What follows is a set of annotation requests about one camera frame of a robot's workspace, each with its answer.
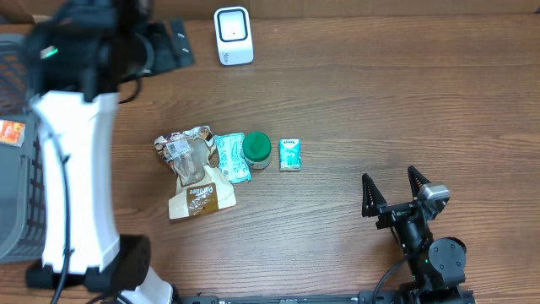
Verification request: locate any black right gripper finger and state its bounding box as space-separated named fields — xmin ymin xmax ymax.
xmin=362 ymin=173 xmax=387 ymax=217
xmin=408 ymin=166 xmax=430 ymax=198

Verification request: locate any teal tissue pack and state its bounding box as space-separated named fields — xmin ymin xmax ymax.
xmin=279 ymin=138 xmax=302 ymax=171

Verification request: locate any green lid jar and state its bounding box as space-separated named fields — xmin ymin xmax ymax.
xmin=242 ymin=132 xmax=272 ymax=170

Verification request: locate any teal wipes pouch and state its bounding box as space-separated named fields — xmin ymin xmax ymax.
xmin=215 ymin=133 xmax=251 ymax=184

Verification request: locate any brown white snack bag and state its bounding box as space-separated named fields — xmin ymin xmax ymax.
xmin=154 ymin=126 xmax=236 ymax=220

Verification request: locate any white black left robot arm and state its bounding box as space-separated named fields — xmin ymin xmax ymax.
xmin=24 ymin=0 xmax=193 ymax=303

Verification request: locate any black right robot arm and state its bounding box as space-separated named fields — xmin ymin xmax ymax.
xmin=358 ymin=166 xmax=476 ymax=304

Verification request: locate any white barcode scanner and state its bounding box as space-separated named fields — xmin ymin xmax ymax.
xmin=213 ymin=6 xmax=254 ymax=66

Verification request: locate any orange packet in basket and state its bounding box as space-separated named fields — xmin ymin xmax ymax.
xmin=0 ymin=120 xmax=25 ymax=147

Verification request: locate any dark mesh basket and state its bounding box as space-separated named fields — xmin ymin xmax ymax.
xmin=1 ymin=33 xmax=46 ymax=263

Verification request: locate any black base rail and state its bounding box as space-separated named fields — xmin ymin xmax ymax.
xmin=173 ymin=290 xmax=476 ymax=304

